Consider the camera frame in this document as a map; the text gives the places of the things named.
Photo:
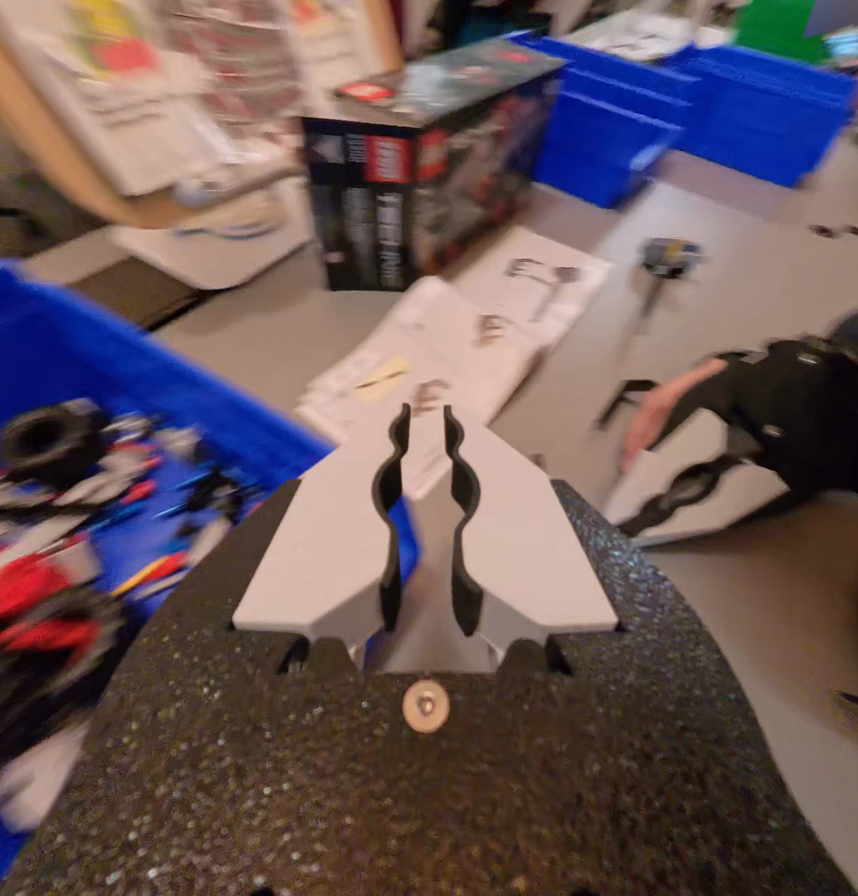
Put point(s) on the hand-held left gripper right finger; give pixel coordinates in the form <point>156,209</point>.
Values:
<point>534,553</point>

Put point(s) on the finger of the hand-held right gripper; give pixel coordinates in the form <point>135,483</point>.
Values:
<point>737,504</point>
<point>688,455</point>

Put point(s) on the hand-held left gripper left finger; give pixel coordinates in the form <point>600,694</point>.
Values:
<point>310,553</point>

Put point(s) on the blue plastic bin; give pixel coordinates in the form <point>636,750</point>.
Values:
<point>611,140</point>
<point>765,119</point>
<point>191,406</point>

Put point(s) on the small toy brick assembly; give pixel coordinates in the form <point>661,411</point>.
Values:
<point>670,255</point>

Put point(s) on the pile of toy building pieces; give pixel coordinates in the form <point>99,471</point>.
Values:
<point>44,602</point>

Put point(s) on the grey desk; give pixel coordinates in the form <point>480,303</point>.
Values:
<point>751,630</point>

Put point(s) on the person's right hand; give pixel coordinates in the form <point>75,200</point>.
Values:
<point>670,406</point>

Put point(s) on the white instruction booklet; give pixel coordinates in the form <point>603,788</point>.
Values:
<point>471,336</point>

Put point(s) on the black toy tyre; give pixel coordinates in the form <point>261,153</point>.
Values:
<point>79,420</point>

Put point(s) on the white board stand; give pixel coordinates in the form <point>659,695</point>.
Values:
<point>219,252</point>

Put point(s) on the green panel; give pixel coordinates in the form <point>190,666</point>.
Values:
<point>779,28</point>

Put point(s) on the black toy set box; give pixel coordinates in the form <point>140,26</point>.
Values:
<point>415,175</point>

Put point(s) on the white paper sheet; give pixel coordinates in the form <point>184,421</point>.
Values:
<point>639,35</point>

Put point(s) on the instruction poster board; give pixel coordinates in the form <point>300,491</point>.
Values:
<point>142,105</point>

